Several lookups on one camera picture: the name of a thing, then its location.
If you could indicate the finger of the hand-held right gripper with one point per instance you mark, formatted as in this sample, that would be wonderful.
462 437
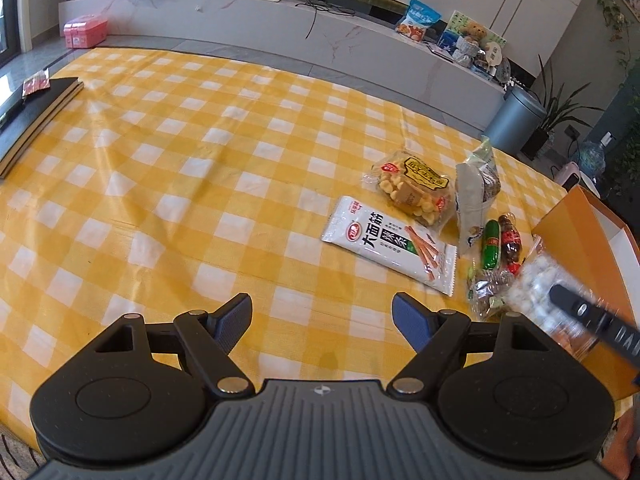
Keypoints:
595 317

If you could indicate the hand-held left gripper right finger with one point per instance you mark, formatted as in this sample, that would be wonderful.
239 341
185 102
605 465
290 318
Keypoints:
407 317

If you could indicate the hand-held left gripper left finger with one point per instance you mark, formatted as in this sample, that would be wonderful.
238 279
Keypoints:
235 320

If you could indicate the clear bag of white candies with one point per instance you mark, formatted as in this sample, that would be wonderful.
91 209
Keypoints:
535 285

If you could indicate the orange cardboard box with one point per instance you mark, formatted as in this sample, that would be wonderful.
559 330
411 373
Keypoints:
575 220

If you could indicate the clear yellow-label biscuit packet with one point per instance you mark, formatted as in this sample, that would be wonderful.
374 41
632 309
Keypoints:
415 185

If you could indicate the white flat snack packet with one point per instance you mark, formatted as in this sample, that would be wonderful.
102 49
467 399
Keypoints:
380 240

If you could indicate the foil wrapped candy pack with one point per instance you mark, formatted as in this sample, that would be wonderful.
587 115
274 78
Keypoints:
487 290

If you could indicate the dark red sausage snack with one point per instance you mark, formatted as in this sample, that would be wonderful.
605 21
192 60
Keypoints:
510 245

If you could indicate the green wrapped sausage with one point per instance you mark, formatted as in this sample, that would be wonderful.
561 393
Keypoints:
491 242

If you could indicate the white and green snack bag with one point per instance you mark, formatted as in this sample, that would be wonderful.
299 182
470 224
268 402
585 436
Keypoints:
470 200

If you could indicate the pink stool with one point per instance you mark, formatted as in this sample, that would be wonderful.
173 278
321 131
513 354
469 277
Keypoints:
567 175

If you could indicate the yellow checked tablecloth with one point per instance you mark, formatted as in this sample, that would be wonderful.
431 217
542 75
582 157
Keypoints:
175 185

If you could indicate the blue water jug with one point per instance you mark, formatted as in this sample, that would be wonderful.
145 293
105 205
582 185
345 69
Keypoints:
592 160

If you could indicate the potted plant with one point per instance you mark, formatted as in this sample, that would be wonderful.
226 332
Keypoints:
537 142

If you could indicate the grey trash bin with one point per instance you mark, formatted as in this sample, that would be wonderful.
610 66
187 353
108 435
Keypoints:
512 120

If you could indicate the teddy bear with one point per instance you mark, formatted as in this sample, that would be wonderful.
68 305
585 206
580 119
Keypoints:
472 37

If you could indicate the hanging green plant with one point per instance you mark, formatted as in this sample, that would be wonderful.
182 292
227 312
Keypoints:
617 25

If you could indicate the blue snack bag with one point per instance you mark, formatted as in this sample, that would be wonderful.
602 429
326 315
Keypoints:
417 20

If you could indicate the marble TV console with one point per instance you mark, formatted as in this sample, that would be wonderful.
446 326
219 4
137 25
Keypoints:
250 20

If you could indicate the small red packet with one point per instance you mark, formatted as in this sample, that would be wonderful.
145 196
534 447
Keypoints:
36 84

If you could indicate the pink storage box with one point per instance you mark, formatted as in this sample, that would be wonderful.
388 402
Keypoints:
85 32

